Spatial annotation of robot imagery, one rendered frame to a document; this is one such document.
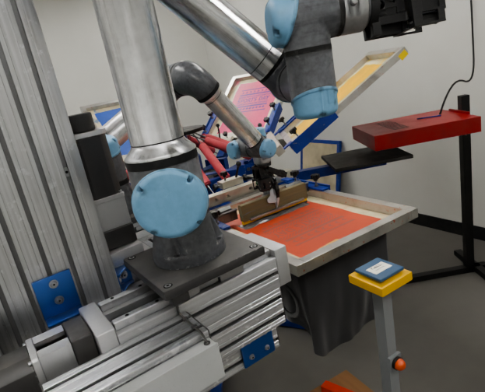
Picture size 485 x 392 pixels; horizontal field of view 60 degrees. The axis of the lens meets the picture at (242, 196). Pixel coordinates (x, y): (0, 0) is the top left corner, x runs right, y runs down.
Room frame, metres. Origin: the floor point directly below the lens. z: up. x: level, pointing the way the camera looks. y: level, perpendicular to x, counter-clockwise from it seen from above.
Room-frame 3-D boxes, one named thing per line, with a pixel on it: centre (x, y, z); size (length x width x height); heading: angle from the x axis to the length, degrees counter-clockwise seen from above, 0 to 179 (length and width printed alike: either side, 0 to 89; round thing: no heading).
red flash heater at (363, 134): (2.54, -1.11, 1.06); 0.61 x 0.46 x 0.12; 88
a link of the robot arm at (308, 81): (0.72, -0.15, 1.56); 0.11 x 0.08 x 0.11; 5
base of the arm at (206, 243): (0.81, 0.13, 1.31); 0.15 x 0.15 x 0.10
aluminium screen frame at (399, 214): (1.66, -0.19, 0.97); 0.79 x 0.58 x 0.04; 28
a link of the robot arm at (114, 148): (1.23, 0.39, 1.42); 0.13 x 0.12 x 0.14; 37
